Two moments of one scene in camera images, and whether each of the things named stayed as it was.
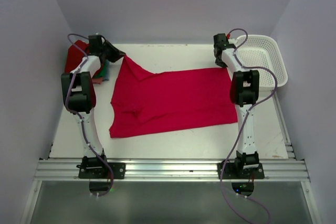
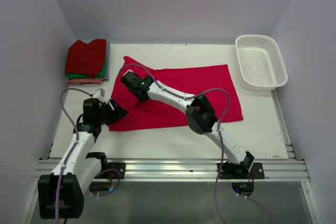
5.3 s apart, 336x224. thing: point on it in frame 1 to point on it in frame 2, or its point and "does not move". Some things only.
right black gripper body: (220, 62) to (142, 99)
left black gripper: (116, 54) to (117, 113)
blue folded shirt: (106, 70) does not move
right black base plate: (229, 173) does not move
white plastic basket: (263, 51) does not move
